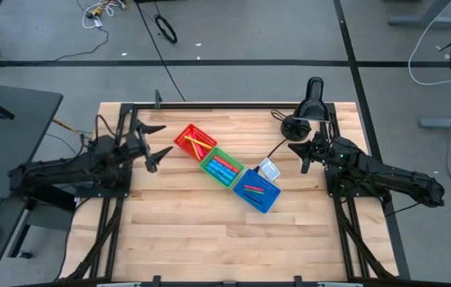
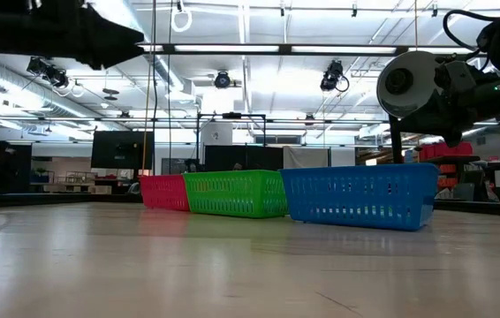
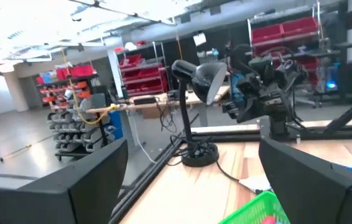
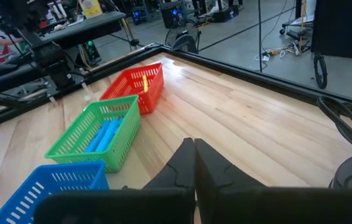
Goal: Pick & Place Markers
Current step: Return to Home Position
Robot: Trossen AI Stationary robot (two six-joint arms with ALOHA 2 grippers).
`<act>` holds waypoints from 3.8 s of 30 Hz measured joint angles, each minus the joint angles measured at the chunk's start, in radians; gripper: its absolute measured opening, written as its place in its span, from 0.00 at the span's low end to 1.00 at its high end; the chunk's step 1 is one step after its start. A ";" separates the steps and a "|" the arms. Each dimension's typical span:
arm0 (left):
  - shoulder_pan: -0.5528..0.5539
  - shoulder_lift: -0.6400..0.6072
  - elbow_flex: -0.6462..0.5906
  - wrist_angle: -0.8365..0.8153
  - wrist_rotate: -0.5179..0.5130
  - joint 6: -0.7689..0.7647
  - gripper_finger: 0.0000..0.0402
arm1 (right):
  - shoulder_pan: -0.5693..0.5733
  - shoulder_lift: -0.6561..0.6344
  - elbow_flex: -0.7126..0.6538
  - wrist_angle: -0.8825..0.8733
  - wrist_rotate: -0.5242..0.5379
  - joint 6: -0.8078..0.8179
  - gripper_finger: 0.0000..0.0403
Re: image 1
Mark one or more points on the black table clamp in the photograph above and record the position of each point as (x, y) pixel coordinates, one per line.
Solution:
(156, 281)
(157, 99)
(298, 281)

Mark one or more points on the pink marker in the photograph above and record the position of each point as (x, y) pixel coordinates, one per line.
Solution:
(254, 187)
(200, 151)

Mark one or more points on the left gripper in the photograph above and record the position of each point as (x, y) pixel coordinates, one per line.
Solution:
(136, 143)

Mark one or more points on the red plastic basket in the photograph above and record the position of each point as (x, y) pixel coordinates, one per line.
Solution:
(191, 131)

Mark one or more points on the grey desk foot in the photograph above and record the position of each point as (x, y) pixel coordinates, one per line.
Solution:
(448, 123)
(424, 20)

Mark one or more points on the black aluminium table frame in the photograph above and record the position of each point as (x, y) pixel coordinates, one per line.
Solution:
(233, 105)

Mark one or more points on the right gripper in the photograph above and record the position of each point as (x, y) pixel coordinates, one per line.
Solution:
(323, 149)

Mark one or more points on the green marker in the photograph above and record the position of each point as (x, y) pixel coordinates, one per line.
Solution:
(253, 192)

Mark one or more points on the green plastic basket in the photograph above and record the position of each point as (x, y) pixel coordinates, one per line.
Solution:
(233, 181)

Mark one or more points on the blue plastic basket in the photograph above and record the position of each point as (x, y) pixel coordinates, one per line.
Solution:
(267, 199)

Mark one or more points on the grey desk base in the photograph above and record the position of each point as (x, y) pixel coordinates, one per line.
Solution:
(52, 217)

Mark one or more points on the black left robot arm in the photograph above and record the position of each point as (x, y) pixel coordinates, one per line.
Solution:
(70, 169)

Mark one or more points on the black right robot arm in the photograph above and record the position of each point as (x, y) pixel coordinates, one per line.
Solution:
(389, 175)

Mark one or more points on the black desk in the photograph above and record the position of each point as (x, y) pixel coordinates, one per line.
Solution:
(10, 139)

